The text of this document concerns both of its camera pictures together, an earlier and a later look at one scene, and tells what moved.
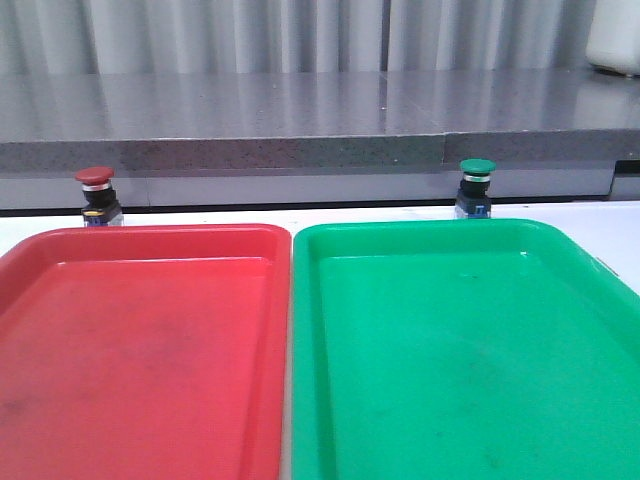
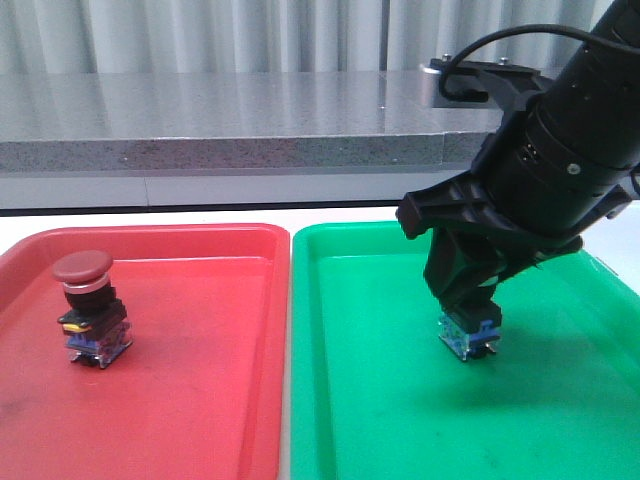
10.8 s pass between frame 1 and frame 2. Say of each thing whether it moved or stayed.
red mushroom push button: moved
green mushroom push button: moved
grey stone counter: stayed
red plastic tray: stayed
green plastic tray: stayed
